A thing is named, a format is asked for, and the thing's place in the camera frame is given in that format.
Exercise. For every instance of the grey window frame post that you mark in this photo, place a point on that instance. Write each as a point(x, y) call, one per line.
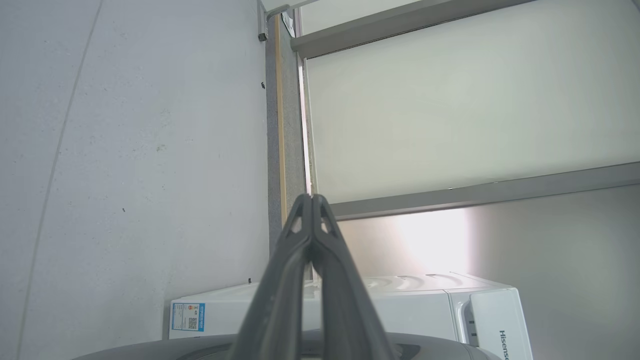
point(500, 192)
point(400, 25)

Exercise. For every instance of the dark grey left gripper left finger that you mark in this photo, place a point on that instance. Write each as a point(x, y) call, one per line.
point(280, 300)

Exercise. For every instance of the white washing machine body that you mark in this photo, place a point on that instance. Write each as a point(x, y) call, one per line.
point(425, 310)

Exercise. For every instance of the white Hisense control panel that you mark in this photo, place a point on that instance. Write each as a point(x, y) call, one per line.
point(500, 325)

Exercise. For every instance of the small grey metal bracket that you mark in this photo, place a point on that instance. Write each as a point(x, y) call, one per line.
point(262, 30)

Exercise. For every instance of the blue white energy label sticker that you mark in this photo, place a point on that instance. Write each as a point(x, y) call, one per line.
point(188, 317)

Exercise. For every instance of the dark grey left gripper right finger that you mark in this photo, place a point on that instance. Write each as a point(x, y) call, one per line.
point(345, 300)

